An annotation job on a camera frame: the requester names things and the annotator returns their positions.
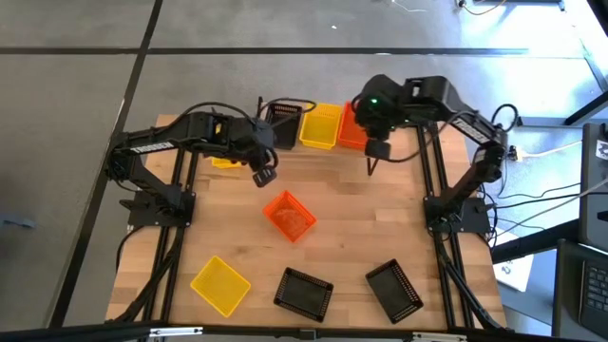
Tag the black plastic slotted basket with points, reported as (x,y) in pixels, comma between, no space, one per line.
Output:
(285,126)
(394,290)
(304,294)

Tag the yellow plastic perforated basket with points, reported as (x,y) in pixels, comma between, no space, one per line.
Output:
(320,126)
(221,286)
(225,164)

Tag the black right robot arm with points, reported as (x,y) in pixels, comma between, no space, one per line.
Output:
(442,102)

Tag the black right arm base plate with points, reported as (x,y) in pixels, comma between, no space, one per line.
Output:
(475,216)

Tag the white paper sheet with logo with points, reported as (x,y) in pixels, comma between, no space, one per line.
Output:
(515,273)

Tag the orange plastic perforated basket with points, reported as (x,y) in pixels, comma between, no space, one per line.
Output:
(350,133)
(290,216)

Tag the black frame rail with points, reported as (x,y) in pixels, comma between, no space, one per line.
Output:
(463,294)
(434,190)
(172,280)
(154,280)

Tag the black frame crossbar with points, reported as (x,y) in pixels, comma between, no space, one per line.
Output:
(71,332)

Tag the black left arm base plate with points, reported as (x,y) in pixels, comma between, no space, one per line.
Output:
(142,216)

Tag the aluminium frame bracket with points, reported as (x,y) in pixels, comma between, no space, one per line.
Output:
(176,332)
(439,336)

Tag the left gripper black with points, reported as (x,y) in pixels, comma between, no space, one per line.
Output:
(264,176)

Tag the dark laptop with keyboard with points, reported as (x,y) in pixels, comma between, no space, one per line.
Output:
(586,290)

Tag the white power plug block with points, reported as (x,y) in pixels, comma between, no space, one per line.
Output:
(516,153)

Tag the black desk leg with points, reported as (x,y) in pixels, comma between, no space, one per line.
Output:
(532,244)

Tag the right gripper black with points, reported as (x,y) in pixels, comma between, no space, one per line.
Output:
(378,149)

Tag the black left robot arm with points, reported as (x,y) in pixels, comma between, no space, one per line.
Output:
(152,147)

